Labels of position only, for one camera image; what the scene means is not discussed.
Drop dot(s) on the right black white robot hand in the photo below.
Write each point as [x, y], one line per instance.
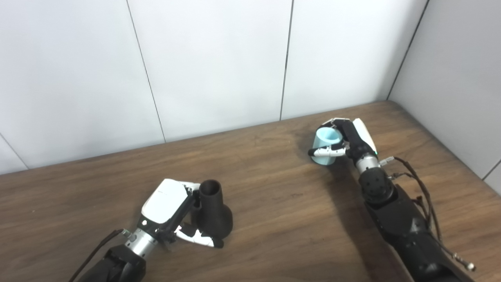
[358, 141]

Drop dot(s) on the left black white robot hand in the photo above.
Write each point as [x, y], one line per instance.
[164, 199]

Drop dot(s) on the black funnel-shaped nozzle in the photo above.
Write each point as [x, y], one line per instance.
[215, 219]

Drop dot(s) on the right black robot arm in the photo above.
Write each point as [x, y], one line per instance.
[403, 223]

